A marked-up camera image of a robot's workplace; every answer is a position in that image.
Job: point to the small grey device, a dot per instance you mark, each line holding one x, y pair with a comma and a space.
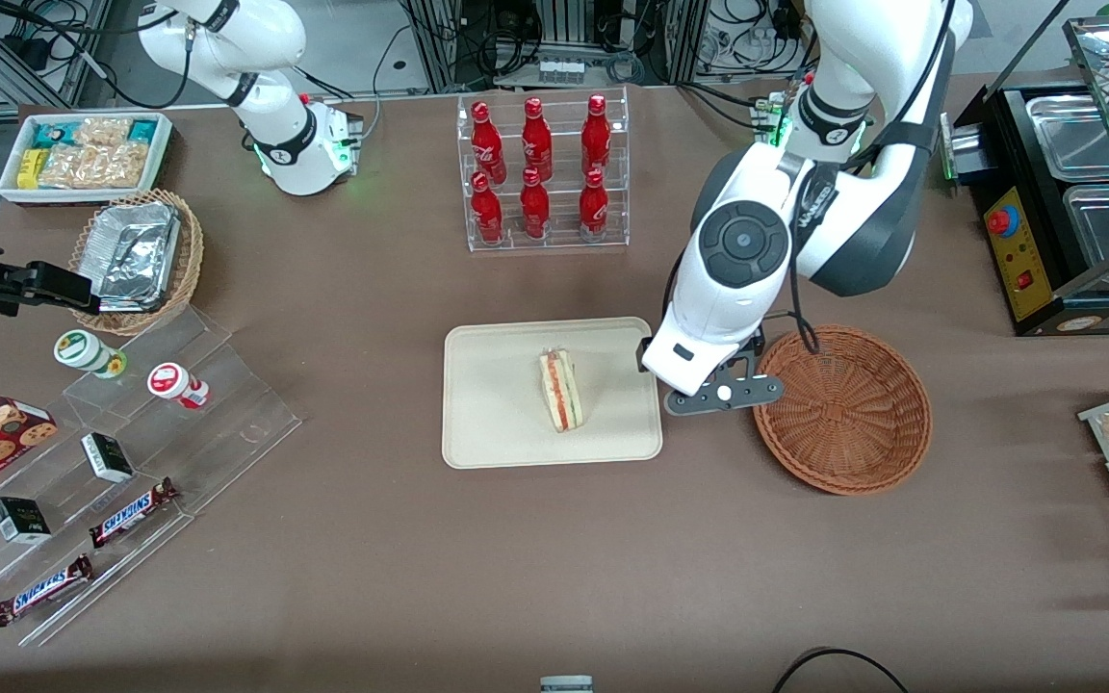
566, 684

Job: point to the clear acrylic stepped shelf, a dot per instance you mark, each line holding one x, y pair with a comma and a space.
227, 433

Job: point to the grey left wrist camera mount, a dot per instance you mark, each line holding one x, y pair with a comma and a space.
752, 393

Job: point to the black food warmer appliance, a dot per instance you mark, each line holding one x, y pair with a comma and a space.
1007, 154

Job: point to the yellow snack pack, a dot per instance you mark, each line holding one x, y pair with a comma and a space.
31, 168

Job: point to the red lid yogurt cup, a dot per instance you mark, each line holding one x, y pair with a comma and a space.
171, 382

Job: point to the white power strip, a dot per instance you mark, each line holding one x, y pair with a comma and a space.
561, 70

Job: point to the cream plastic tray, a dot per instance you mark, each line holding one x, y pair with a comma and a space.
497, 404

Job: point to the triangular sandwich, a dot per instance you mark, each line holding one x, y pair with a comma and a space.
562, 393

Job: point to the red cola bottle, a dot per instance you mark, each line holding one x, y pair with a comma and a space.
487, 212
534, 210
487, 144
596, 135
536, 140
593, 210

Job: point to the green lid yogurt cup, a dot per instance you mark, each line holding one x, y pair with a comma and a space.
83, 351

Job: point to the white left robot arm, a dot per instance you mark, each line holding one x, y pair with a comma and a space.
863, 221

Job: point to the small black box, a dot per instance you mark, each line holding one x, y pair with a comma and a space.
107, 458
20, 521

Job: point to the clear acrylic bottle rack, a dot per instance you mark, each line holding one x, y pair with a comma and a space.
562, 245

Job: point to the brown snickers bar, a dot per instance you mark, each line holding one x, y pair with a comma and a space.
42, 590
131, 513

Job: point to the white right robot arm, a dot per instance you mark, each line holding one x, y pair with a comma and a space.
290, 144

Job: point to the teal snack pack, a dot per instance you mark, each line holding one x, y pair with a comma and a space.
52, 135
141, 130

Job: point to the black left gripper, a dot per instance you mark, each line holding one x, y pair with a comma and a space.
642, 352

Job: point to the light wicker basket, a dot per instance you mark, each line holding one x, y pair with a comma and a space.
191, 260

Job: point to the white rectangular snack bin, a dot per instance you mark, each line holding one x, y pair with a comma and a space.
162, 159

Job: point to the stack of foil trays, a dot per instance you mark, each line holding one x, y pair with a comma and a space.
131, 255

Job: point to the small clear cracker bag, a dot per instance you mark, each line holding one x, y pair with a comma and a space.
102, 132

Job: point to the aluminium frame rack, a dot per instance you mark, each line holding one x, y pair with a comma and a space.
449, 43

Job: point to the large clear cracker bag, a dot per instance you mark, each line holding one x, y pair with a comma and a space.
97, 166

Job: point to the brown round wicker basket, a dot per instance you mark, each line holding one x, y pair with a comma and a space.
843, 414

